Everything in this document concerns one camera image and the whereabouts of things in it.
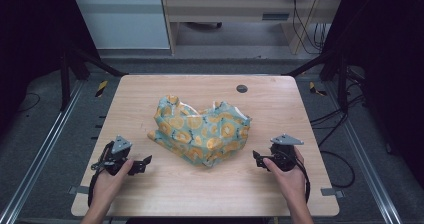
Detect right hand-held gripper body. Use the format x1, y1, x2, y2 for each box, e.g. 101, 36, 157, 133
268, 133, 305, 173

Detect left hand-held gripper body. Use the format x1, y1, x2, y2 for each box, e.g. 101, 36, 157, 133
90, 135, 135, 177

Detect teal cloth with orange print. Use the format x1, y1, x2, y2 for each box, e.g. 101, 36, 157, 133
147, 94, 252, 168

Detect person's right hand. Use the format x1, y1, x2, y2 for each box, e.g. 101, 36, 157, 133
262, 146, 310, 204

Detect person's left hand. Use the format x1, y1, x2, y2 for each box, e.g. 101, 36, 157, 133
89, 157, 141, 206

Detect black and yellow tape strip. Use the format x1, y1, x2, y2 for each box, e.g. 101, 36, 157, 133
308, 81, 328, 97
94, 79, 110, 99

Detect black metal stand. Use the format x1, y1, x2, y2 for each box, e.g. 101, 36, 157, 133
283, 47, 350, 114
59, 45, 129, 112

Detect white cabinet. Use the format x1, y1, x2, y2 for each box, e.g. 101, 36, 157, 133
68, 0, 171, 51

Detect dark curtain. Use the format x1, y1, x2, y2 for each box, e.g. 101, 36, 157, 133
319, 0, 424, 188
0, 0, 101, 132

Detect light wooden desk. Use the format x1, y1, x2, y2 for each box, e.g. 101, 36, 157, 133
159, 0, 348, 56

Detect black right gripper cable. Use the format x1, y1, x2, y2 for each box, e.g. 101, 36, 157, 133
279, 149, 312, 205

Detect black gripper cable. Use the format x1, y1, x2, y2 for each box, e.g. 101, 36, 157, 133
86, 140, 115, 208
279, 149, 312, 205

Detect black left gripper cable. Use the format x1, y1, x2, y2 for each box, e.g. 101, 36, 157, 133
86, 140, 115, 208

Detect grey table edge bracket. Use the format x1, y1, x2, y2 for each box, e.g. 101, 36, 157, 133
320, 187, 346, 199
67, 184, 91, 196

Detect bundle of black floor cables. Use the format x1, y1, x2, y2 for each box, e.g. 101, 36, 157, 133
309, 67, 368, 148

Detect looped black floor cable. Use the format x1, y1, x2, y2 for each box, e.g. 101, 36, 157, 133
318, 149, 357, 189

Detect silver metal floor rail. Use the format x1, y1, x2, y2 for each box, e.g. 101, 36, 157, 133
0, 79, 85, 224
323, 82, 405, 224

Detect thin black floor cable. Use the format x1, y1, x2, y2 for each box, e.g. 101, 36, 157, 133
15, 91, 42, 114

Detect hanging black desk cables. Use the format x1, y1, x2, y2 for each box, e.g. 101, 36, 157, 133
290, 0, 332, 56

